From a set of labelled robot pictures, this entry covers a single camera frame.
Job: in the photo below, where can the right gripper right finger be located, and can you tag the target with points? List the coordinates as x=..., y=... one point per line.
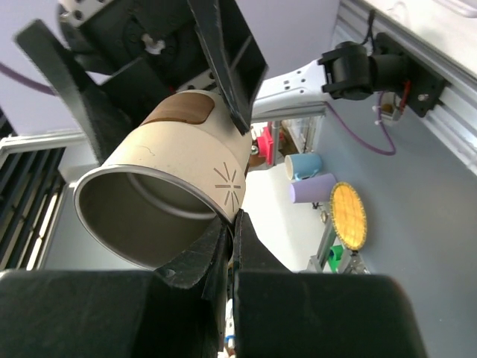
x=279, y=313

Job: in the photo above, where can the yellow round plate below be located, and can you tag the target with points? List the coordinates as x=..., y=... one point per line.
x=348, y=216

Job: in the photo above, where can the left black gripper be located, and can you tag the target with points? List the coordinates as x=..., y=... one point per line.
x=106, y=36

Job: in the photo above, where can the steel cup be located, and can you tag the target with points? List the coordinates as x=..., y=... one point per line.
x=156, y=194

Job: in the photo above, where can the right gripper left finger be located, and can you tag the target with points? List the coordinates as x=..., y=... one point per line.
x=176, y=310

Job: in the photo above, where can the aluminium table rail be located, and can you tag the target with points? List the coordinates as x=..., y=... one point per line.
x=344, y=73

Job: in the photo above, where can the green object below table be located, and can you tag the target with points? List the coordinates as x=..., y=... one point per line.
x=335, y=257

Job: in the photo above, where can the pink object below table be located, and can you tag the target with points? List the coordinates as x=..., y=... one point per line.
x=265, y=144

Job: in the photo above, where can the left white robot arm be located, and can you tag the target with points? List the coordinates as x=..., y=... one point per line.
x=136, y=89

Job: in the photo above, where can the purple cup below table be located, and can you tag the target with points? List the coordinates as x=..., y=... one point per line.
x=313, y=190

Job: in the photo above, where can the blue mug below table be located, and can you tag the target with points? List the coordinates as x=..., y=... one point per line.
x=302, y=166

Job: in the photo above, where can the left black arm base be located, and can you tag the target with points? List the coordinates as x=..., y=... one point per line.
x=395, y=68

